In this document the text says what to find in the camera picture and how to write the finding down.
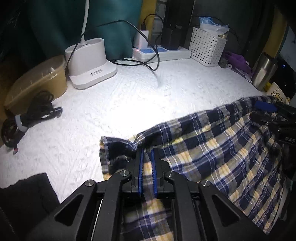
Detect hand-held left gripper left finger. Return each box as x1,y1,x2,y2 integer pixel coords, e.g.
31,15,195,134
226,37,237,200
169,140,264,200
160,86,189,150
30,148,145,241

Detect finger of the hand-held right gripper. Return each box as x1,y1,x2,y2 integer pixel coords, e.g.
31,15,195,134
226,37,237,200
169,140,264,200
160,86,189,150
251,112,281,127
254,101,296,116

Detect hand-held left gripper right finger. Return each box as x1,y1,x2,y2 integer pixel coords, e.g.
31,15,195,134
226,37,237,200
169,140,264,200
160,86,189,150
150,148,262,241

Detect blue yellow plaid pants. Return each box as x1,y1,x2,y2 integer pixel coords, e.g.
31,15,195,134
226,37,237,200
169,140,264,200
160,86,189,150
99,95,289,241

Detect cream bear print mug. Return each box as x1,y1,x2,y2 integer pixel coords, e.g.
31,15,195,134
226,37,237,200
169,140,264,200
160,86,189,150
266,82,289,103

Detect steel tumbler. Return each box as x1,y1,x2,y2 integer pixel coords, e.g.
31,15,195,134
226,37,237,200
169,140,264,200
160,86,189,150
252,53,278,91

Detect white paper scraps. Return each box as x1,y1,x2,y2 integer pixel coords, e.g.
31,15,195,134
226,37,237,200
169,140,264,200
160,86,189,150
231,67,253,82

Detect purple cloth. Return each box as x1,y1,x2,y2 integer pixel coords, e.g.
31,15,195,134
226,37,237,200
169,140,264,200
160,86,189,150
223,51,252,74

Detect white textured tablecloth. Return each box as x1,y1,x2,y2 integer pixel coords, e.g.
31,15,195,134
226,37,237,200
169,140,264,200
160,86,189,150
0,56,269,204

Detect yellow curtain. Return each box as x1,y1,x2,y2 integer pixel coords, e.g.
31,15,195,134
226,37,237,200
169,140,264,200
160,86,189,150
261,9,288,58
139,0,167,47

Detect white plastic basket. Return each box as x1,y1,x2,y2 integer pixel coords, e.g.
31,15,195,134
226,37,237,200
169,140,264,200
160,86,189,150
188,27,228,67

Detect blue plastic bag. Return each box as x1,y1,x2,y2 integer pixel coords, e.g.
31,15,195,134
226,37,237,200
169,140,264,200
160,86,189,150
199,16,230,35

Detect white power strip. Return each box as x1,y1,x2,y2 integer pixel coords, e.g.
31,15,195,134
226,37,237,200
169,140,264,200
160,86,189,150
132,46,192,62

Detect black power adapter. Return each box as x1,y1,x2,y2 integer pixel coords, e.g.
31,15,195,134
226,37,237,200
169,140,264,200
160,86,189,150
161,22,182,50

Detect white desk lamp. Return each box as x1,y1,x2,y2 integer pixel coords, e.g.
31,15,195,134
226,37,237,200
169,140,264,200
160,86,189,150
64,0,118,90

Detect black cloth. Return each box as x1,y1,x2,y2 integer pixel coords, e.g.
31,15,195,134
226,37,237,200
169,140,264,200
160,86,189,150
0,173,60,241

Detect white charger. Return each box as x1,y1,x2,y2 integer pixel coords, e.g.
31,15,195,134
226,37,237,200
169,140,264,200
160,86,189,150
134,30,151,49

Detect brown lidded food container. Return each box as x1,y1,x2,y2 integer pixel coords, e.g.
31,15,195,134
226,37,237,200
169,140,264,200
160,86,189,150
3,55,68,110

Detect teal curtain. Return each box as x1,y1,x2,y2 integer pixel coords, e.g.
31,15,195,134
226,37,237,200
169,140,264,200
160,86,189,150
23,0,142,63

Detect black lamp cable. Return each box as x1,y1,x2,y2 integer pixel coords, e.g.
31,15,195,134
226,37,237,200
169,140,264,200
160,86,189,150
95,20,160,71

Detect coiled black cable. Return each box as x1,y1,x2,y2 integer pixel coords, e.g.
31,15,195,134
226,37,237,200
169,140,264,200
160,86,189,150
1,90,63,154

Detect black charger cable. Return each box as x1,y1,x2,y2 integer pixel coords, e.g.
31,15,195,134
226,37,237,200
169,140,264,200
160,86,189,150
142,14,167,30

